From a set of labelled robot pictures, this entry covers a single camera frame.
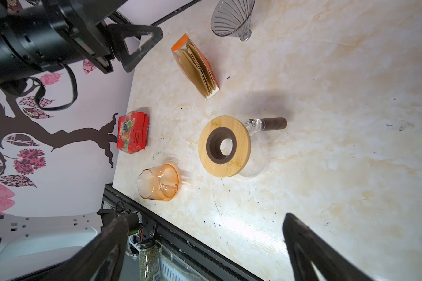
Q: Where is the white cable duct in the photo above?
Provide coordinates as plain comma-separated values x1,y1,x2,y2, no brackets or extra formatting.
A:
160,260,194,281

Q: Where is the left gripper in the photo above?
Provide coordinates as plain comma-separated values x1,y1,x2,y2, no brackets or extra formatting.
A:
0,1,163,84

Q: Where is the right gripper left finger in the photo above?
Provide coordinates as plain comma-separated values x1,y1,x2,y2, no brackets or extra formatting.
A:
43,216,130,281

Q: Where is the clear glass carafe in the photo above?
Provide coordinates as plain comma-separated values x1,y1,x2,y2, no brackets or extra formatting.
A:
234,117,287,181

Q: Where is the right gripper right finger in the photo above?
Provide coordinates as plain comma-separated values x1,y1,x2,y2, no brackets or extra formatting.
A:
283,213,371,281

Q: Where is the red snack packet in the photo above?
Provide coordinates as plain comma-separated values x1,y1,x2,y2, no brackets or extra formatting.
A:
117,111,149,154

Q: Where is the orange glass pitcher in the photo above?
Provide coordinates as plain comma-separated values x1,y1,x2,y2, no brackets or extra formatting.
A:
136,164,179,201

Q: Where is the wooden dripper stand ring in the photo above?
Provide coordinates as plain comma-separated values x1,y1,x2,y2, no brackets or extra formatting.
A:
198,115,252,179

